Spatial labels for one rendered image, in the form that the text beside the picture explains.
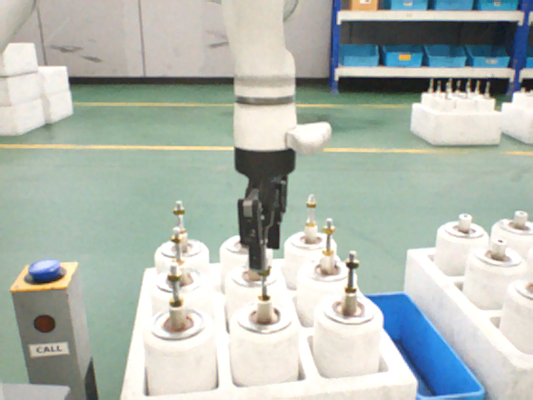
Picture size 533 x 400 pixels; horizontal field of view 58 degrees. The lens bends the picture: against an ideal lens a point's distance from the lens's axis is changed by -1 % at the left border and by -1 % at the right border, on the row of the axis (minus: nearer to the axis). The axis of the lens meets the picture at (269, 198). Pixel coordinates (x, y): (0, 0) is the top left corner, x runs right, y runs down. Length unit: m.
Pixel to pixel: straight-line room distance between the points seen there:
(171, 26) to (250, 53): 5.44
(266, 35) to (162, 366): 0.42
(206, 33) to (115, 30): 1.06
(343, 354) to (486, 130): 2.43
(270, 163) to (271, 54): 0.12
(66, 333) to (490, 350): 0.62
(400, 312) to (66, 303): 0.65
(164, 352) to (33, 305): 0.18
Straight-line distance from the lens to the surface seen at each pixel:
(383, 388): 0.70
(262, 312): 0.67
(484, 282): 0.90
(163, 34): 6.00
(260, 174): 0.56
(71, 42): 6.37
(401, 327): 1.06
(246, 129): 0.55
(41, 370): 0.75
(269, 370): 0.67
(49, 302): 0.69
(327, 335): 0.68
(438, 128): 2.89
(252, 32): 0.53
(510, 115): 3.35
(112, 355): 1.07
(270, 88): 0.54
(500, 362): 0.82
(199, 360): 0.66
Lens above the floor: 0.62
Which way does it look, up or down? 19 degrees down
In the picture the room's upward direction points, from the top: straight up
